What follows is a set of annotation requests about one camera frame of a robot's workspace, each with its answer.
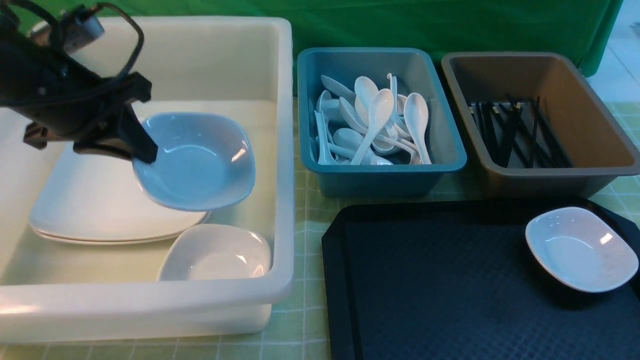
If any white bowl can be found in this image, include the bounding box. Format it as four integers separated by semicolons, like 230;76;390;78
157;223;272;281
525;206;639;294
132;112;257;212

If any white spoon in bin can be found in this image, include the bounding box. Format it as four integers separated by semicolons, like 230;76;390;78
354;76;378;127
314;111;338;166
403;92;432;165

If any black chopstick pair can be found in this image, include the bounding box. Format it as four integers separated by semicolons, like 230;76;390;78
529;96;544;168

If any white ceramic soup spoon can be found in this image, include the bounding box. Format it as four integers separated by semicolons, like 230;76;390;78
350;88;395;166

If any white bowl in tub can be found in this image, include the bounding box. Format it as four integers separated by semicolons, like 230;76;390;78
157;223;272;281

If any black serving tray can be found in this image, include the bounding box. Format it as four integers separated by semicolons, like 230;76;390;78
321;196;640;360

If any white spoon left in bin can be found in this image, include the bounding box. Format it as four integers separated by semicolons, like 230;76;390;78
314;111;338;166

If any large white plastic tub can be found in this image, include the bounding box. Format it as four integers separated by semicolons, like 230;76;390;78
1;16;295;343

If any teal plastic bin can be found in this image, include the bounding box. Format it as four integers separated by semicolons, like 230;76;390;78
297;47;467;198

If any white spoon right in bin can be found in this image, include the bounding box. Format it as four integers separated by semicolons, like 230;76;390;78
403;92;432;165

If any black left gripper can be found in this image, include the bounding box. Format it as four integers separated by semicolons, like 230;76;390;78
1;14;158;164

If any green checked tablecloth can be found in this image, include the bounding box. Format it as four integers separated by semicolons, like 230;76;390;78
0;100;640;360

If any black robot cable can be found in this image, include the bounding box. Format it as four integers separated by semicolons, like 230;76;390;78
0;0;145;108

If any brown plastic bin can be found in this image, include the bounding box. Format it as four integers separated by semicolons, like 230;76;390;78
441;51;639;198

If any white square plate in tub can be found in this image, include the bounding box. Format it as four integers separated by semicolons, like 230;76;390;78
29;208;210;246

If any white spoon centre in bin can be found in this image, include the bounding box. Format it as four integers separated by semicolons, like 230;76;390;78
354;76;378;127

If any green backdrop cloth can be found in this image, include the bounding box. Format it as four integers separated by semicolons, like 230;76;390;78
10;0;624;78

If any black chopsticks bundle in bin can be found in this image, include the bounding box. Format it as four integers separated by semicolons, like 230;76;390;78
467;94;574;169

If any large white square plate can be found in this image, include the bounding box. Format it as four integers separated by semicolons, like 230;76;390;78
28;116;211;243

